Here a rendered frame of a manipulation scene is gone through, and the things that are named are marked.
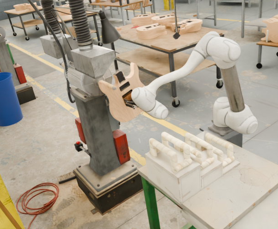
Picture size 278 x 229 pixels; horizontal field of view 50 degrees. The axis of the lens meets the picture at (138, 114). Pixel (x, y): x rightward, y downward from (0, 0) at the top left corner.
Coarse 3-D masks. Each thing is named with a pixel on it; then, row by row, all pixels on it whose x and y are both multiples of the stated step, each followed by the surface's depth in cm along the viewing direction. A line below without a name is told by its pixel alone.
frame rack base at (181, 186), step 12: (168, 156) 155; (180, 156) 154; (156, 168) 155; (168, 168) 147; (192, 168) 144; (156, 180) 160; (168, 180) 148; (180, 180) 141; (192, 180) 147; (168, 192) 154; (180, 192) 144; (192, 192) 150
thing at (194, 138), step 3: (186, 135) 166; (189, 135) 165; (192, 135) 164; (189, 138) 164; (192, 138) 162; (195, 138) 161; (198, 138) 161; (195, 141) 161; (198, 141) 159; (201, 141) 158; (204, 141) 157; (201, 144) 158; (204, 144) 156; (207, 144) 155; (210, 144) 154; (204, 147) 156; (207, 147) 154; (210, 147) 153
